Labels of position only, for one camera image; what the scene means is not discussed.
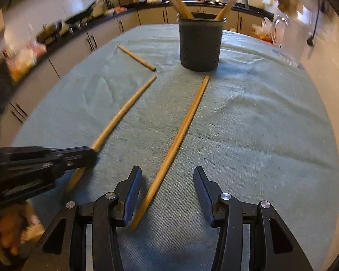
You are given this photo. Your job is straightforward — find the snack bags on counter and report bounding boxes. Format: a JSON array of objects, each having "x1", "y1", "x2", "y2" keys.
[{"x1": 6, "y1": 40, "x2": 47, "y2": 82}]

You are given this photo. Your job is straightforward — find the light blue towel mat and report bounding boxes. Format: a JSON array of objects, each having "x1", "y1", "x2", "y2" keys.
[{"x1": 12, "y1": 24, "x2": 339, "y2": 271}]

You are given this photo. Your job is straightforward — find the black frying pan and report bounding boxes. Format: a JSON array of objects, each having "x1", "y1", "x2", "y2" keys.
[{"x1": 65, "y1": 1, "x2": 97, "y2": 25}]

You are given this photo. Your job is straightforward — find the dark perforated utensil holder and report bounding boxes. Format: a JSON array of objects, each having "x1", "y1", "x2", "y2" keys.
[{"x1": 178, "y1": 12, "x2": 226, "y2": 72}]

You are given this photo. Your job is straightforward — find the plastic bag with food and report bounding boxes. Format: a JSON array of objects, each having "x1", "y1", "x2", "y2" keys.
[{"x1": 252, "y1": 17, "x2": 273, "y2": 44}]

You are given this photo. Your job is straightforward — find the clear glass pitcher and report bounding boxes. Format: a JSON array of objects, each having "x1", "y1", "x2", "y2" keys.
[{"x1": 271, "y1": 1, "x2": 313, "y2": 67}]

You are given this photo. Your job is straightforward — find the black power plug cable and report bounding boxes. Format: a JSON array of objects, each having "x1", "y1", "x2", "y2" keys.
[{"x1": 306, "y1": 0, "x2": 322, "y2": 47}]

